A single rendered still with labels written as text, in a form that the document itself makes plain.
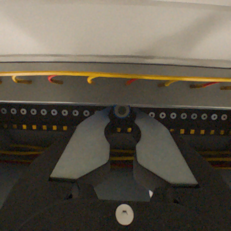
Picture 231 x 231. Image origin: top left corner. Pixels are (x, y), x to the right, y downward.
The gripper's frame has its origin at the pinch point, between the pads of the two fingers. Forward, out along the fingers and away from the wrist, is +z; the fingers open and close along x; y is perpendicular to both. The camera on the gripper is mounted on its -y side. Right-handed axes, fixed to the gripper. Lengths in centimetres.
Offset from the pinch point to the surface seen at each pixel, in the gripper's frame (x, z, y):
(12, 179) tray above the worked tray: -19.1, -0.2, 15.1
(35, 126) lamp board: -16.3, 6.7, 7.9
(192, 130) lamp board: 14.1, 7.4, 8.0
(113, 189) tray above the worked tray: -0.6, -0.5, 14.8
